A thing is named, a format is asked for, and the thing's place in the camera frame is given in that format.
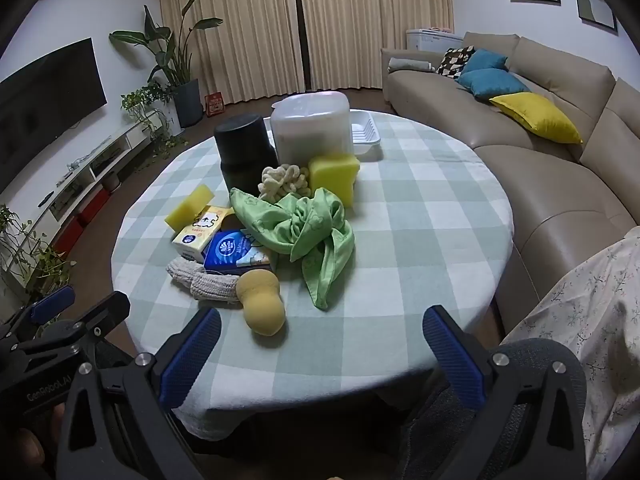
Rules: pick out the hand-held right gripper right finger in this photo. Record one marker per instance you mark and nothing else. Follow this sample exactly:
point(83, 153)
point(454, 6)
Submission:
point(455, 360)

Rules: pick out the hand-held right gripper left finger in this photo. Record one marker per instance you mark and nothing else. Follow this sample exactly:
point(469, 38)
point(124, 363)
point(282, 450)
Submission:
point(190, 360)

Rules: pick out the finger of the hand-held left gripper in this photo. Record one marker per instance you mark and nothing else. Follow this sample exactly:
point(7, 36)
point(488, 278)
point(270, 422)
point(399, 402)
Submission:
point(50, 302)
point(105, 310)

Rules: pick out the grey knitted cloth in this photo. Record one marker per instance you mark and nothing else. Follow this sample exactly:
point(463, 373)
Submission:
point(210, 287)

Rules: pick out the tan gourd-shaped sponge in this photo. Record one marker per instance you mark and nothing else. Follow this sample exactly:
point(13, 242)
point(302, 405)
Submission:
point(262, 310)

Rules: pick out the blue tissue pack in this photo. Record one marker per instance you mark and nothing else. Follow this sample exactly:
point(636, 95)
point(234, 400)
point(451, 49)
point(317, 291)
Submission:
point(230, 255)

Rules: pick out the yellow tissue pack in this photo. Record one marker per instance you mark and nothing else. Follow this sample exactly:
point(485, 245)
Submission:
point(200, 235)

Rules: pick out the small yellow sponge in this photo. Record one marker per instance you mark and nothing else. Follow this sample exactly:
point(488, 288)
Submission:
point(187, 210)

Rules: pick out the green cloth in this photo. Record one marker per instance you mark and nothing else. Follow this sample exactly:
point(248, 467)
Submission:
point(285, 225)

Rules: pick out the cream chenille scrubber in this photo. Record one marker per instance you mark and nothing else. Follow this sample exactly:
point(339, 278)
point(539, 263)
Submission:
point(280, 182)

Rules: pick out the large yellow sponge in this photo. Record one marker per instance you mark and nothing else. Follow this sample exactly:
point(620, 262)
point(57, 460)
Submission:
point(332, 175)

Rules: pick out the white plastic tray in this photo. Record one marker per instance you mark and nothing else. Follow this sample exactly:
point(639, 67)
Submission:
point(362, 132)

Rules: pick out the person's left hand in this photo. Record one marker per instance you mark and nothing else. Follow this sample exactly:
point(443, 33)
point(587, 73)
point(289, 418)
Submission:
point(27, 447)

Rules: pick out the leafy vine plant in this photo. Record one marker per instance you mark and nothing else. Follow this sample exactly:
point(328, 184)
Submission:
point(30, 260)

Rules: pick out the red storage box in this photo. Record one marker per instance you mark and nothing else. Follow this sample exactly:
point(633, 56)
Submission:
point(67, 237)
point(95, 207)

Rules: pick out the black remote control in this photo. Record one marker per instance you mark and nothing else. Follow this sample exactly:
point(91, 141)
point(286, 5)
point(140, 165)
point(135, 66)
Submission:
point(45, 200)

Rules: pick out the small grey pot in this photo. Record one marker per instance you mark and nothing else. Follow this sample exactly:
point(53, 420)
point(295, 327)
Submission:
point(112, 182)

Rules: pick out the white television cabinet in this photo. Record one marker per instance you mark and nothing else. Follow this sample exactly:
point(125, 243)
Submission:
point(75, 175)

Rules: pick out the floral blanket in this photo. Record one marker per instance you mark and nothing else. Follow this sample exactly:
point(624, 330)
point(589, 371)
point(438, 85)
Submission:
point(600, 320)

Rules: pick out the beige leather sofa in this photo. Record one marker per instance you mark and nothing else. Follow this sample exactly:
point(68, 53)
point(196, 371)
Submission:
point(550, 200)

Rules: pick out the trailing plant in white pot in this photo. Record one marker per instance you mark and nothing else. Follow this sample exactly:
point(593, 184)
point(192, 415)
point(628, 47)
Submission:
point(145, 100)

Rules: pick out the black cylindrical container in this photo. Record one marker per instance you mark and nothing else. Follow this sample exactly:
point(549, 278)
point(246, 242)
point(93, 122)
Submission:
point(245, 145)

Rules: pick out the tall plant in dark pot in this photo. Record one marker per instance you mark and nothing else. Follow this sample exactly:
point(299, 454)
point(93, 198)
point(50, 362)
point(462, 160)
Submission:
point(187, 105)

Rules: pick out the red paper bag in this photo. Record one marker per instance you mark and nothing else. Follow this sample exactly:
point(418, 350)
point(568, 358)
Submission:
point(214, 105)

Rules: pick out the yellow cushion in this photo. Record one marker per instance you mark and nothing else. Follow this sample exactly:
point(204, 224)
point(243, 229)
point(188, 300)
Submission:
point(540, 115)

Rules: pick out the translucent white plastic container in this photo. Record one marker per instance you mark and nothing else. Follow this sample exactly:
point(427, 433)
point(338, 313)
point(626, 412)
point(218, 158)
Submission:
point(310, 130)

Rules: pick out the teal cushion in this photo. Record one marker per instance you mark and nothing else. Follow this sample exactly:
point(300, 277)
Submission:
point(492, 82)
point(482, 60)

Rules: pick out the grey folded blanket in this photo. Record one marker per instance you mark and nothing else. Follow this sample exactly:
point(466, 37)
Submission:
point(407, 65)

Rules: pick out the brown patterned cushion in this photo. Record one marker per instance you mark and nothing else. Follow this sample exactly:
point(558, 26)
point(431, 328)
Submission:
point(452, 60)

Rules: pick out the beige curtain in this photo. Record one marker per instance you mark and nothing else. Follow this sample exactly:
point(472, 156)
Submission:
point(375, 20)
point(240, 25)

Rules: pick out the green abstract framed picture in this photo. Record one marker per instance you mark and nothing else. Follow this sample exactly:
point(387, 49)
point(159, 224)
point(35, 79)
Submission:
point(595, 5)

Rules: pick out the black wall television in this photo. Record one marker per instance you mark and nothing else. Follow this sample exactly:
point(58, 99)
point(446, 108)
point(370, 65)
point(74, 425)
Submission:
point(40, 105)

